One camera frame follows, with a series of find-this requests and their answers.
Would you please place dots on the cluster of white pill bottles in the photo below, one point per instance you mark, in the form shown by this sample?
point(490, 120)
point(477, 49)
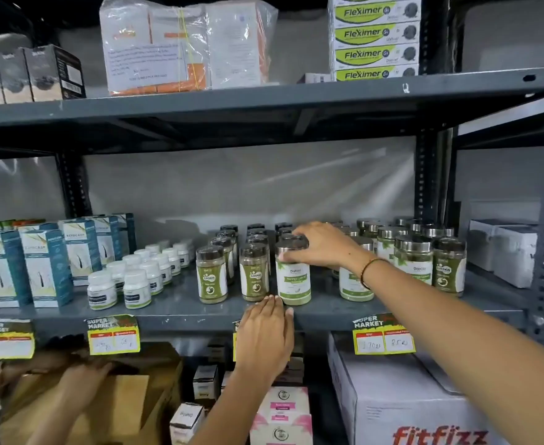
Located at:
point(137, 287)

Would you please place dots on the pink white product box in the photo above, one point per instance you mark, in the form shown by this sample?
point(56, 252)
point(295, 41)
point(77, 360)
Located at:
point(281, 431)
point(285, 402)

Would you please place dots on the row of teal white boxes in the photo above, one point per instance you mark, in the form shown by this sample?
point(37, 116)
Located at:
point(45, 268)

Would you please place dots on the plain white box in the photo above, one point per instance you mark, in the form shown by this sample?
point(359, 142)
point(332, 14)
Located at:
point(515, 257)
point(483, 245)

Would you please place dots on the white-label green powder jar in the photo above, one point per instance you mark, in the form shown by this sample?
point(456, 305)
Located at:
point(294, 282)

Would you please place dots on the grey metal shelf rack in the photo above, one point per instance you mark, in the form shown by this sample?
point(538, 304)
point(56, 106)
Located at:
point(253, 106)

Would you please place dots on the yellow red price tag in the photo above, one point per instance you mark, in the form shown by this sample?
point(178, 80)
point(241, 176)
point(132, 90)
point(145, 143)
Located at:
point(235, 338)
point(383, 338)
point(113, 336)
point(7, 340)

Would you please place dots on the person's left thumb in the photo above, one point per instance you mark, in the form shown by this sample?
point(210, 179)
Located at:
point(290, 319)

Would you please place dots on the brown-lidded green powder jar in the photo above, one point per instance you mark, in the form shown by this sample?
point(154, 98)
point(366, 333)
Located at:
point(449, 271)

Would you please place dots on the small white black box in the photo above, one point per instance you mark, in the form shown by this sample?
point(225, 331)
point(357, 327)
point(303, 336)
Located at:
point(205, 382)
point(186, 424)

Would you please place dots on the person's left little finger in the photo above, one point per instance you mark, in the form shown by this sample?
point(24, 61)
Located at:
point(247, 323)

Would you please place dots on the large white carton red print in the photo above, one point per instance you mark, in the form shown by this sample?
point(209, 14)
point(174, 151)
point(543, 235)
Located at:
point(392, 403)

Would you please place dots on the person's left hand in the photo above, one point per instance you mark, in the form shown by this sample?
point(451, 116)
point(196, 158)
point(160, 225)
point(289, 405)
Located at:
point(265, 342)

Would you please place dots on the person's right hand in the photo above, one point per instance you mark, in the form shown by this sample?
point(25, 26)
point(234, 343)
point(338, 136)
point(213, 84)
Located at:
point(330, 247)

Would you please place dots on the small flat white box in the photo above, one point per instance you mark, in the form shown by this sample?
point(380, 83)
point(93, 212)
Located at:
point(317, 78)

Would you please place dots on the person's left forearm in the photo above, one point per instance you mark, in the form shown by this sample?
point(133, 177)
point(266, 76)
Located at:
point(249, 412)

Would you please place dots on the person's left middle finger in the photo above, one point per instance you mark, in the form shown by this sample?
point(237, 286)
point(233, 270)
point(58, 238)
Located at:
point(269, 311)

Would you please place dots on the person's right forearm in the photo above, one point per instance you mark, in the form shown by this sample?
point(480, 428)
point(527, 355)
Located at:
point(462, 347)

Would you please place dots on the stack of green white boxes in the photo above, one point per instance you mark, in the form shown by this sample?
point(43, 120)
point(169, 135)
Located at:
point(374, 36)

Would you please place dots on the plastic-wrapped bundle of white boxes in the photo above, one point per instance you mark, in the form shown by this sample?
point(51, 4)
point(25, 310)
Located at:
point(160, 46)

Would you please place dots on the group of brown-lidded green jars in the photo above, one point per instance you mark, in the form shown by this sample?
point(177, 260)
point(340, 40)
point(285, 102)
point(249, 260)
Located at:
point(212, 278)

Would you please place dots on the group of silver-lidded jars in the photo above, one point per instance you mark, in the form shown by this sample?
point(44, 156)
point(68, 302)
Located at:
point(411, 261)

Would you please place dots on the brown cardboard box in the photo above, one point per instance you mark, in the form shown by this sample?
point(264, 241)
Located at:
point(128, 403)

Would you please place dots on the person's right thumb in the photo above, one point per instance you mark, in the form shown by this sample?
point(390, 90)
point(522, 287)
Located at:
point(293, 258)

